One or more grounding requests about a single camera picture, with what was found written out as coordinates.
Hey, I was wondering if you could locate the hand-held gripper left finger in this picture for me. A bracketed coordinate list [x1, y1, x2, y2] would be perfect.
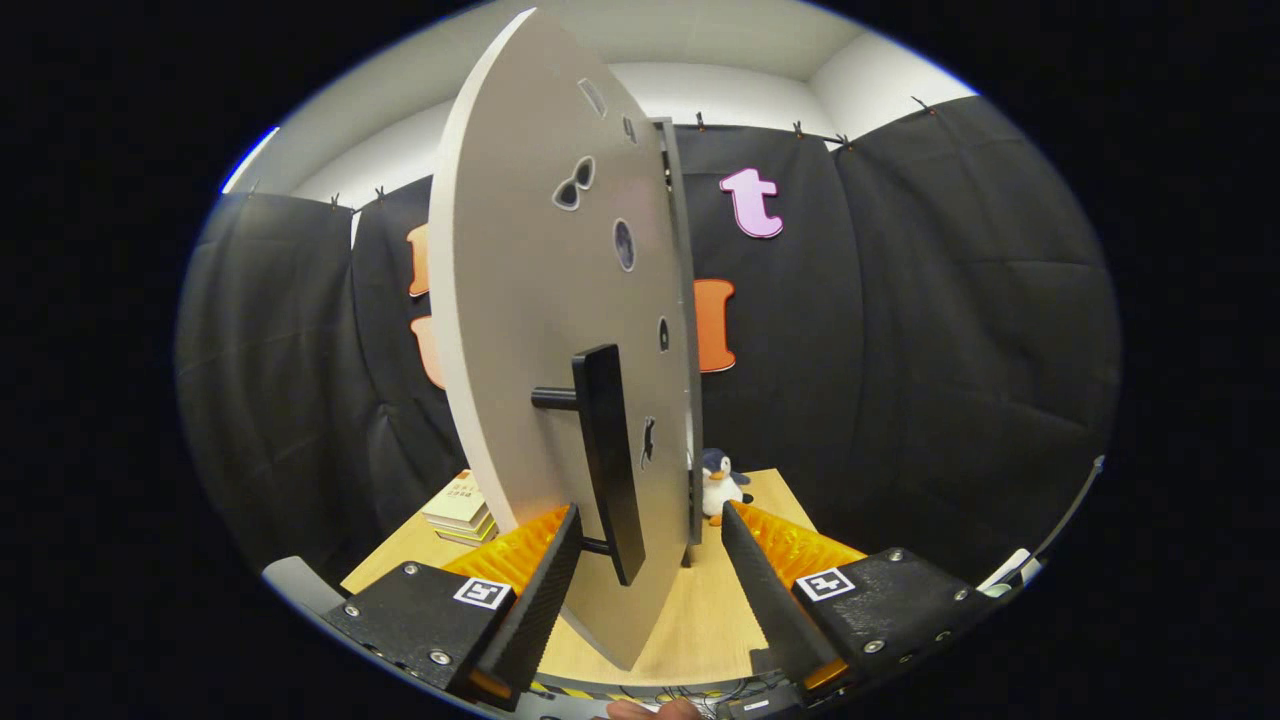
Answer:
[320, 503, 584, 713]

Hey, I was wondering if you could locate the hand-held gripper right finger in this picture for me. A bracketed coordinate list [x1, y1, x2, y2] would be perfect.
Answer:
[720, 500, 1001, 696]

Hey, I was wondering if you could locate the beige shoe cabinet door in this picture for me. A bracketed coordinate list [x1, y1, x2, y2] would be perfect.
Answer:
[428, 8, 696, 671]

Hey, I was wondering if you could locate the penguin plush toy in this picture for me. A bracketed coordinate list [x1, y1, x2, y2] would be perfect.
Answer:
[697, 447, 753, 528]

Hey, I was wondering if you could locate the beige book red label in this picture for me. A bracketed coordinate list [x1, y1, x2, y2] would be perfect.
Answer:
[420, 470, 491, 526]

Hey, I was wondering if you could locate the black backdrop cloth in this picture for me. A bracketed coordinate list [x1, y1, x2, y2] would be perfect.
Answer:
[175, 95, 1121, 601]

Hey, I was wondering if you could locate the row of black cloth clips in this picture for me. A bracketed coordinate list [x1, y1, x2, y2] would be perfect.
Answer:
[330, 95, 931, 206]

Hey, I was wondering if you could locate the narrow ceiling light panel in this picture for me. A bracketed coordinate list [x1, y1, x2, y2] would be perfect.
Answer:
[222, 125, 281, 194]

